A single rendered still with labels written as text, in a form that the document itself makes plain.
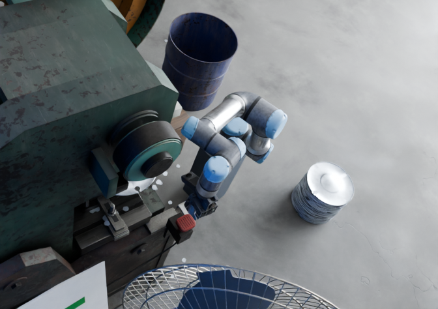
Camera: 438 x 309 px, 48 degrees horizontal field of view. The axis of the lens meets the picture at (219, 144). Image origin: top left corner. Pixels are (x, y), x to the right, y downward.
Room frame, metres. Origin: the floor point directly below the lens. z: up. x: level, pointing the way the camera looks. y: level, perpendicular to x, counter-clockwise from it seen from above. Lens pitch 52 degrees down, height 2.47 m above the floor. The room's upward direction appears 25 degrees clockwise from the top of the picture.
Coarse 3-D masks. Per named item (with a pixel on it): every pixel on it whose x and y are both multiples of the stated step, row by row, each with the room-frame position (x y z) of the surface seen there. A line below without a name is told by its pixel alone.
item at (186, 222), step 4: (184, 216) 0.93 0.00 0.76; (188, 216) 0.94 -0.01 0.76; (176, 220) 0.90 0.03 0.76; (180, 220) 0.91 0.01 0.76; (184, 220) 0.91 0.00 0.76; (188, 220) 0.92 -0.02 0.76; (192, 220) 0.93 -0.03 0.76; (176, 224) 0.89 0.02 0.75; (180, 224) 0.89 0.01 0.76; (184, 224) 0.90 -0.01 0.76; (188, 224) 0.91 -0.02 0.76; (192, 224) 0.91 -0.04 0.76; (180, 228) 0.88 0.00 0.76; (184, 228) 0.88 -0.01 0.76; (188, 228) 0.89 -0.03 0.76
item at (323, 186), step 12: (312, 168) 1.85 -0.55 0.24; (324, 168) 1.88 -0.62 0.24; (336, 168) 1.92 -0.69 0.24; (312, 180) 1.77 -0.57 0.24; (324, 180) 1.80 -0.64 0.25; (336, 180) 1.84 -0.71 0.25; (348, 180) 1.88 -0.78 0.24; (312, 192) 1.69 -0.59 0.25; (324, 192) 1.72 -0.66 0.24; (336, 192) 1.76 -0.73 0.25; (348, 192) 1.79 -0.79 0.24; (336, 204) 1.68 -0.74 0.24
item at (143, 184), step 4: (144, 180) 0.99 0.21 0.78; (148, 180) 1.00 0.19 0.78; (152, 180) 1.01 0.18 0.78; (128, 184) 0.94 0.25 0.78; (132, 184) 0.95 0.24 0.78; (136, 184) 0.96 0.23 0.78; (140, 184) 0.97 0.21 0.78; (144, 184) 0.97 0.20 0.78; (148, 184) 0.98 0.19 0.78; (128, 188) 0.93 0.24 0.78; (132, 188) 0.94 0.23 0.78; (140, 188) 0.95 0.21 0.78; (144, 188) 0.95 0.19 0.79; (120, 192) 0.90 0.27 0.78; (124, 192) 0.91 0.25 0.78; (128, 192) 0.91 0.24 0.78; (132, 192) 0.92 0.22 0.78; (136, 192) 0.92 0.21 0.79
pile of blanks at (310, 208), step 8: (304, 176) 1.81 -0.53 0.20; (304, 184) 1.75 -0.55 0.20; (296, 192) 1.76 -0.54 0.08; (304, 192) 1.71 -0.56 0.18; (296, 200) 1.73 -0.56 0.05; (304, 200) 1.70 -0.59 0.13; (312, 200) 1.67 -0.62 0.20; (320, 200) 1.66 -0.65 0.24; (296, 208) 1.70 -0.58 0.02; (304, 208) 1.67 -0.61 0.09; (312, 208) 1.66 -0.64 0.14; (320, 208) 1.66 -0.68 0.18; (328, 208) 1.66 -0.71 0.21; (336, 208) 1.69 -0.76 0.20; (304, 216) 1.67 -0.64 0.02; (312, 216) 1.66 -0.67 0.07; (320, 216) 1.67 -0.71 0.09; (328, 216) 1.68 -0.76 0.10
